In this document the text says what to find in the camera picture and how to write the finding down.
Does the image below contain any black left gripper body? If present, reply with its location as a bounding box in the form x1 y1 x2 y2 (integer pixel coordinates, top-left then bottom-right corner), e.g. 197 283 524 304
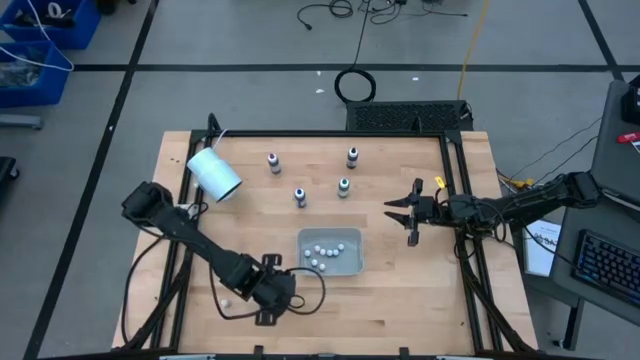
249 253 298 327

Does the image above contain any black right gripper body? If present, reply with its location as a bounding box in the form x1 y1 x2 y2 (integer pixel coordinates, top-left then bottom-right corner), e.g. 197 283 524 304
407 178 451 247

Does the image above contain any grey plastic bin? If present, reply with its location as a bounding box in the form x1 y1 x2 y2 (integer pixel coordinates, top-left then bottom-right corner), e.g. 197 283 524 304
296 226 365 277

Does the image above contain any black perforated case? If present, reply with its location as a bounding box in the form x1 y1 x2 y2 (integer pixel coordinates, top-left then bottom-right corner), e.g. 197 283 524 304
344 99 474 133

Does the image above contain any white paper sheet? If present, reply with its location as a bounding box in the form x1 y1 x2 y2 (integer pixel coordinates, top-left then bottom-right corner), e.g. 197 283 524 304
522 218 562 278

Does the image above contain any grey desk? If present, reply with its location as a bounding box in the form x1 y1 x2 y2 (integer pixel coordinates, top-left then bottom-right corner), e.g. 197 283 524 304
519 172 640 351

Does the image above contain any black keyboard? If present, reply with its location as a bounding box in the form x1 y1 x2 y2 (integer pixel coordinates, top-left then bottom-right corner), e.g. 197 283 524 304
572 228 640 307

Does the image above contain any dark grey desk shelf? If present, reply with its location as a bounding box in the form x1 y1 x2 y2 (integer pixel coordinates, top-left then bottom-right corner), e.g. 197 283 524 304
588 79 640 206

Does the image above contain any black desk device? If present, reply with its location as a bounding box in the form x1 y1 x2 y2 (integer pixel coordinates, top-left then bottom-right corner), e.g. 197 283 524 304
621 74 640 125

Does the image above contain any black floor object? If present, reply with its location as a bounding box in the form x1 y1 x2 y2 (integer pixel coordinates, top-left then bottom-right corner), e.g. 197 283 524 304
0 156 21 197

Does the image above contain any blue storage bin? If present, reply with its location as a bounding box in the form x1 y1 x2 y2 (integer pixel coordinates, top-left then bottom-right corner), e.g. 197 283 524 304
0 41 72 109
0 0 101 51

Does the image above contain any grey metal bar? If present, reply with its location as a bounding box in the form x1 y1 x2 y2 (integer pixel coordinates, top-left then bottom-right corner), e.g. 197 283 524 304
0 113 45 131

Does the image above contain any black caster base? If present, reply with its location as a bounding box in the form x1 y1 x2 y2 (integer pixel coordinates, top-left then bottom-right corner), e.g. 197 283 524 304
96 0 137 15

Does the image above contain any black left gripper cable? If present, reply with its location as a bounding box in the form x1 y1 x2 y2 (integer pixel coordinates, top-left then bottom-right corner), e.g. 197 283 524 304
208 267 328 321

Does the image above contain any black aluminium table frame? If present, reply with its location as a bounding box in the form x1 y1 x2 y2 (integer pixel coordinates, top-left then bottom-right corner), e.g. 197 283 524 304
119 113 539 360

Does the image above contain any black coiled cable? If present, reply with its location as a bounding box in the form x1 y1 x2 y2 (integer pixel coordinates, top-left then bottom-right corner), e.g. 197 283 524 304
333 0 378 105

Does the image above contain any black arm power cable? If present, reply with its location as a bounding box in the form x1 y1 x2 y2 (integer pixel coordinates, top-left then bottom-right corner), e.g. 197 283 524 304
121 232 169 346

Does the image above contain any thin black floor cable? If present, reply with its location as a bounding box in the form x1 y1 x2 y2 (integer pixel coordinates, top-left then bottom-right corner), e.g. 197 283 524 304
497 117 604 189

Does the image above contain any yellow cable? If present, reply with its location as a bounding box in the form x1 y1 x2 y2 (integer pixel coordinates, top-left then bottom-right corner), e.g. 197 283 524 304
456 0 492 101

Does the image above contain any black cable with plug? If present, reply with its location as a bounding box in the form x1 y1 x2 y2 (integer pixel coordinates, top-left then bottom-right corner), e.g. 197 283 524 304
296 0 354 31

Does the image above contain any white cable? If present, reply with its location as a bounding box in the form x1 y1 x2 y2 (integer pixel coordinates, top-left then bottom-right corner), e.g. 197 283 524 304
0 0 75 73

